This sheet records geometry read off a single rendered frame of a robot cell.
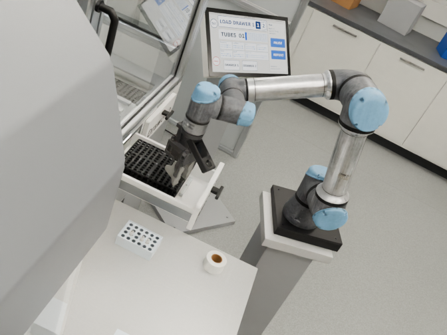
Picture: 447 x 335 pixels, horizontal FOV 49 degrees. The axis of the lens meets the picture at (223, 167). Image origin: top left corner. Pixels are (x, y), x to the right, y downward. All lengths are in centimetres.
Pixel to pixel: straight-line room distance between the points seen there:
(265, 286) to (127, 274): 75
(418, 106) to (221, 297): 327
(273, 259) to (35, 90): 156
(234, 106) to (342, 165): 41
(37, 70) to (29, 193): 12
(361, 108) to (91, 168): 100
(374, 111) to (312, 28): 296
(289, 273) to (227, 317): 57
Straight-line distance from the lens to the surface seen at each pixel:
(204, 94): 138
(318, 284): 295
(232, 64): 233
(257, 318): 226
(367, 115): 148
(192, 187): 176
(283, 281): 207
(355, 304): 300
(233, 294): 159
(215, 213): 294
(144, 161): 169
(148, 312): 146
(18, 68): 52
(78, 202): 60
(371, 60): 440
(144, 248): 155
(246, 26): 242
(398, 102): 450
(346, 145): 156
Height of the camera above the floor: 193
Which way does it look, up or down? 35 degrees down
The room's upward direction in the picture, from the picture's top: 24 degrees clockwise
